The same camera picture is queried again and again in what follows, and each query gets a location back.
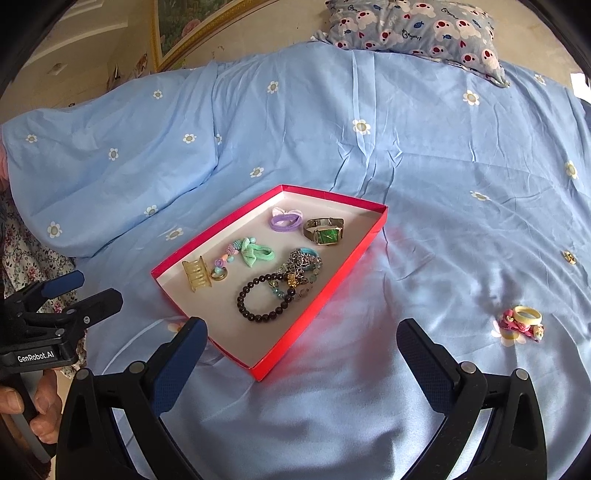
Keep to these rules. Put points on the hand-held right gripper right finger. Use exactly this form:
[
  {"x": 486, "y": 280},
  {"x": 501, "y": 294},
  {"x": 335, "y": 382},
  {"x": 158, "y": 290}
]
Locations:
[{"x": 422, "y": 364}]

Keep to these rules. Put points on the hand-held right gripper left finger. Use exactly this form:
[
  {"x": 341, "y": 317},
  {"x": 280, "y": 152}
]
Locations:
[{"x": 178, "y": 364}]

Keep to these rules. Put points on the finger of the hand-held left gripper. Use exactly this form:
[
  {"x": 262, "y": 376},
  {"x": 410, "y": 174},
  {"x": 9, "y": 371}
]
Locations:
[
  {"x": 97, "y": 307},
  {"x": 60, "y": 285}
]

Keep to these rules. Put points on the red shallow cardboard box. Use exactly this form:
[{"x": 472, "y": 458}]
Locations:
[{"x": 244, "y": 339}]

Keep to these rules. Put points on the person's left hand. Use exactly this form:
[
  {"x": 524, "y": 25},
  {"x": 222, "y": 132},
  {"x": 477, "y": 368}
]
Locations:
[{"x": 46, "y": 397}]

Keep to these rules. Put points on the floral printed cloth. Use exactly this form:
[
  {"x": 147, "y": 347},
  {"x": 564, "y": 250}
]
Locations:
[{"x": 27, "y": 258}]

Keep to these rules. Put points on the yellow hair claw clip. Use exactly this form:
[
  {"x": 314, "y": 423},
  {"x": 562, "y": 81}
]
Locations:
[{"x": 197, "y": 273}]

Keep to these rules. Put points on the gold rectangular wrist watch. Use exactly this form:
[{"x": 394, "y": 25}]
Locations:
[{"x": 328, "y": 236}]

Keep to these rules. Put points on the light blue flowered blanket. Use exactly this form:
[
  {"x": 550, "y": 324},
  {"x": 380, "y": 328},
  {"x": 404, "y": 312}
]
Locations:
[{"x": 415, "y": 184}]

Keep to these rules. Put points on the small gold brooch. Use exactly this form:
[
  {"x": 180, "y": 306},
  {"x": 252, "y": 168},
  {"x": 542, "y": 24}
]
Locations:
[{"x": 569, "y": 257}]

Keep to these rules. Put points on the blue patterned pillow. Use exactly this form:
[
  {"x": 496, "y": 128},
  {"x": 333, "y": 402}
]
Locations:
[{"x": 415, "y": 27}]

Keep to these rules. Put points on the gold framed wall painting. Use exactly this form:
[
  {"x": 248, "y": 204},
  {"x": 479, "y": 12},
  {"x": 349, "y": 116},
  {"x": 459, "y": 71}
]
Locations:
[{"x": 184, "y": 27}]

